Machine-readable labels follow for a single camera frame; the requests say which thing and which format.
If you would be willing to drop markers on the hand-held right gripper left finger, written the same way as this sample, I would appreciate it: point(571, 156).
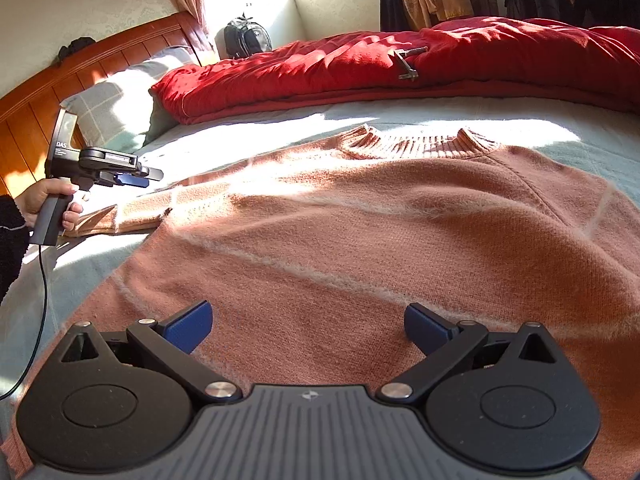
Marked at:
point(190, 325)

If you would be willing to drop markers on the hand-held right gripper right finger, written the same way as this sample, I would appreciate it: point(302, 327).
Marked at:
point(427, 327)

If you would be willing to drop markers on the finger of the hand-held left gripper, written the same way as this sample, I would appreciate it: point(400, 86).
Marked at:
point(132, 181)
point(152, 174)

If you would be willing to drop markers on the orange knit sweater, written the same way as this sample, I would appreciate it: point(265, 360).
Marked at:
point(375, 240)

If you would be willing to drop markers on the person's left forearm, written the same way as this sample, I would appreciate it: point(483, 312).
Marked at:
point(10, 245)

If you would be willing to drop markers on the person's left hand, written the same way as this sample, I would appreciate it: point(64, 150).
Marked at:
point(35, 200)

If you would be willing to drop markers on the wooden headboard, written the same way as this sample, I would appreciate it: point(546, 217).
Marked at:
point(25, 125)

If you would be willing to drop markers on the plaid pillow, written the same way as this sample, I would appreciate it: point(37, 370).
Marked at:
point(115, 105)

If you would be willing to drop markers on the bed with plaid sheet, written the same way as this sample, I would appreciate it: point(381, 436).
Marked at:
point(75, 265)

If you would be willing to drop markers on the black item on headboard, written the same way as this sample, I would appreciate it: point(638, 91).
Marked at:
point(77, 49)

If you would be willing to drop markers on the grey backpack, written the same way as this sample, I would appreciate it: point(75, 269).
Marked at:
point(247, 40)

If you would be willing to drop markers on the red quilt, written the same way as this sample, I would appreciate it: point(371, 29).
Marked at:
point(325, 65)

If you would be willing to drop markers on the metal quilt clip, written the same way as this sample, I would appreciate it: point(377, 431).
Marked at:
point(407, 65)

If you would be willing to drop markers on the dark wooden chair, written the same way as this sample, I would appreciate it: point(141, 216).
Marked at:
point(390, 7)

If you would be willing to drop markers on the orange yellow garment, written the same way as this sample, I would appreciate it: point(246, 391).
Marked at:
point(435, 2)

